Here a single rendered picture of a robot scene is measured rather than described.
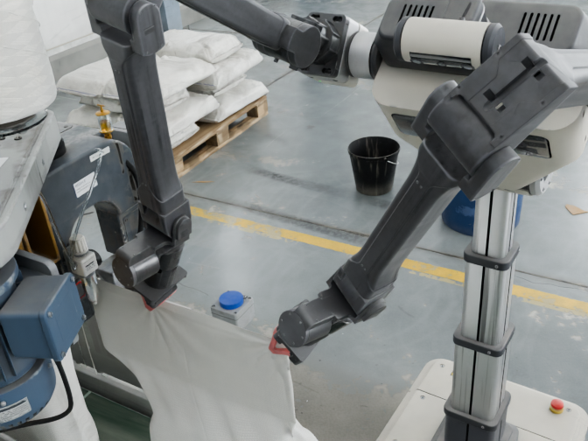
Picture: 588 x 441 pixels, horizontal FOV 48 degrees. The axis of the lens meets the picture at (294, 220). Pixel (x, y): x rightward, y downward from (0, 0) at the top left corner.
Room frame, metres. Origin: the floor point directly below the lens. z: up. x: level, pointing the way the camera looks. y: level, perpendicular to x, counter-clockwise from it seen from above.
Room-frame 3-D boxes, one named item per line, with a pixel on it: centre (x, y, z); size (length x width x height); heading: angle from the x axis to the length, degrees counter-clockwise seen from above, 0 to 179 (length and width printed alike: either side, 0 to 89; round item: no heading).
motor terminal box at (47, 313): (0.78, 0.37, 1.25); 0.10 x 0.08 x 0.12; 172
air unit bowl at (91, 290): (1.06, 0.41, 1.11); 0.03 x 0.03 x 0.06
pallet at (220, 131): (4.40, 0.78, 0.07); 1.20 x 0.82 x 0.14; 149
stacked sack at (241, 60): (4.55, 0.45, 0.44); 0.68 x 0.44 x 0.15; 147
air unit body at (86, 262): (1.07, 0.41, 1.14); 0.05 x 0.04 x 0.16; 147
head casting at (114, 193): (1.25, 0.51, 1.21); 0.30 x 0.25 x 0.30; 57
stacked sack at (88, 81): (4.24, 1.10, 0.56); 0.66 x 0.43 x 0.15; 145
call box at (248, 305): (1.32, 0.17, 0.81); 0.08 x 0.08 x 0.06; 57
